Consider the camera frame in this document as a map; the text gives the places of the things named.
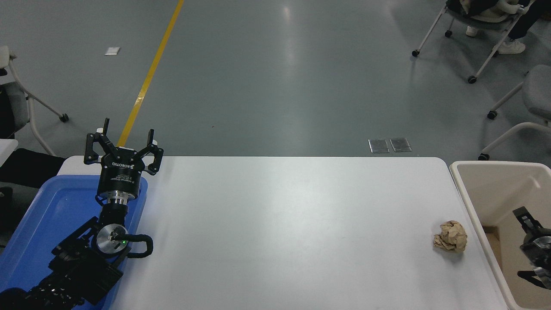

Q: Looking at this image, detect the grey-seated white-legged chair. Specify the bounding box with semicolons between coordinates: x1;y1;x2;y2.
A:
478;65;551;161

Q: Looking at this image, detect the blue plastic tray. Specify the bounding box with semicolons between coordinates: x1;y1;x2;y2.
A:
0;174;148;310

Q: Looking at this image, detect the tan paper ball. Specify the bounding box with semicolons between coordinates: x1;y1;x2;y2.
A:
433;220;468;253

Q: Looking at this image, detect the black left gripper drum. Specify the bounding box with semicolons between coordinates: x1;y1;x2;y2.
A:
96;146;147;201

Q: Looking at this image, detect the white side table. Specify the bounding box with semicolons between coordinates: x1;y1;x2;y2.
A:
0;139;19;166

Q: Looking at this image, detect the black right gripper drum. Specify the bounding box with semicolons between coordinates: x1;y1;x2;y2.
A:
520;236;551;268

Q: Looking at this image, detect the person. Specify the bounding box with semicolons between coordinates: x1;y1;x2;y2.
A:
466;0;551;55
0;84;66;250

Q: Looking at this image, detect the white-framed wheeled chair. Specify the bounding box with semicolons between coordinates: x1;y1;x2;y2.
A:
0;45;69;156

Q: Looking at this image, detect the dark and beige coat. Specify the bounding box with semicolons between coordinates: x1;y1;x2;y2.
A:
446;0;532;23

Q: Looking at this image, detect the large pale plastic bin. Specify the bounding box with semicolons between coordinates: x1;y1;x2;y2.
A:
449;161;551;310

